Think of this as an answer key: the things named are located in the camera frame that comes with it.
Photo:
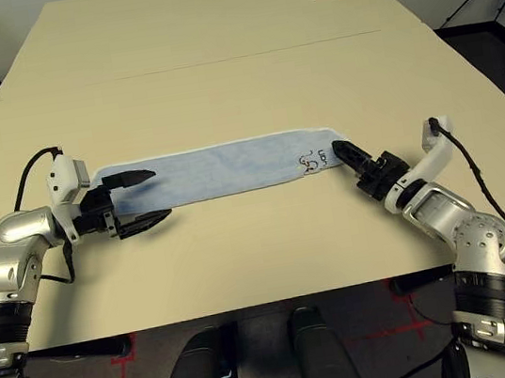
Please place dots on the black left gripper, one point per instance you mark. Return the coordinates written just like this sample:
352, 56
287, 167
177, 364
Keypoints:
95, 217

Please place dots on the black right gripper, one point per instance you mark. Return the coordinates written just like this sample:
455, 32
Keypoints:
384, 176

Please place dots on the light blue towel white trim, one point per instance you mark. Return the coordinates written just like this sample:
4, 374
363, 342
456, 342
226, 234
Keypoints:
230, 168

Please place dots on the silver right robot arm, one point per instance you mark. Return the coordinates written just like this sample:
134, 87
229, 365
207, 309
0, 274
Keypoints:
478, 236

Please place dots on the black table foot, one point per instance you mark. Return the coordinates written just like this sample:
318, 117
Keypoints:
77, 352
423, 280

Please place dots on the black left robot leg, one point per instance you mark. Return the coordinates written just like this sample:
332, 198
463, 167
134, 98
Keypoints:
200, 377

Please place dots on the black robot leg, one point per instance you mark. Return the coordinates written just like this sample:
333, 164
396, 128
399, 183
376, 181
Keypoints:
200, 377
325, 358

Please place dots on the black right robot leg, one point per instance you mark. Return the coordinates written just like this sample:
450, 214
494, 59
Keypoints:
325, 358

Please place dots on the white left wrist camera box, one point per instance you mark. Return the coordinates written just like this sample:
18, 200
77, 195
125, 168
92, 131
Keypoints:
62, 174

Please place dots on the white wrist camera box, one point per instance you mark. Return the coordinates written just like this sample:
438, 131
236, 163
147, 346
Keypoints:
62, 174
437, 152

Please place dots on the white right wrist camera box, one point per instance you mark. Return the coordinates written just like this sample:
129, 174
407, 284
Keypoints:
437, 152

